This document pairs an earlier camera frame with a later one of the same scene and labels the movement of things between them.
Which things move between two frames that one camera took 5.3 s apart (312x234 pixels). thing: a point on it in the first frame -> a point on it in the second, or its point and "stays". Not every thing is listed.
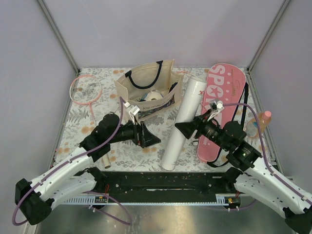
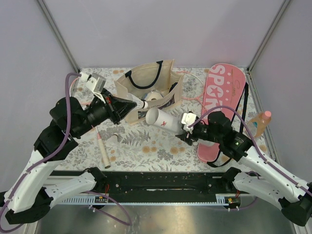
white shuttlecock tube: (189, 108) -> (170, 122)
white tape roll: (154, 95) stays
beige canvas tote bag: (151, 88) stays
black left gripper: (142, 136) -> (120, 108)
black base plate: (166, 185) stays
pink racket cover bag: (224, 85) stays
